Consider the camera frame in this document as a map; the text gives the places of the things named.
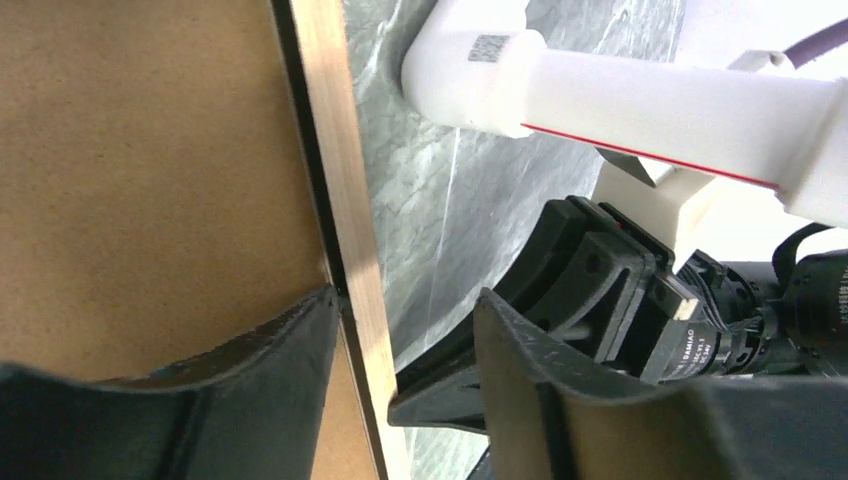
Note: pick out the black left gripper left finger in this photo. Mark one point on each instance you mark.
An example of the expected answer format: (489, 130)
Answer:
(250, 408)

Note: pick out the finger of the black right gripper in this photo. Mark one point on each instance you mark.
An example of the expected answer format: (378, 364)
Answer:
(550, 323)

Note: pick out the light wooden picture frame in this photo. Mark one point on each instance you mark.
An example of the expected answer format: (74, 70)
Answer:
(313, 42)

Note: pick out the brown fibreboard backing board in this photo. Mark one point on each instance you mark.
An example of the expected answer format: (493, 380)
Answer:
(155, 198)

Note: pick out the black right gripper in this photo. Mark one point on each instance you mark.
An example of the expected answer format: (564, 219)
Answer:
(784, 317)

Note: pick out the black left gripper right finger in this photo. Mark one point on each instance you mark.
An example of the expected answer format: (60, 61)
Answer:
(773, 427)

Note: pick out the white pvc pipe stand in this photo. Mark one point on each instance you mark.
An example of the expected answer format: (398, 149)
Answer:
(477, 65)

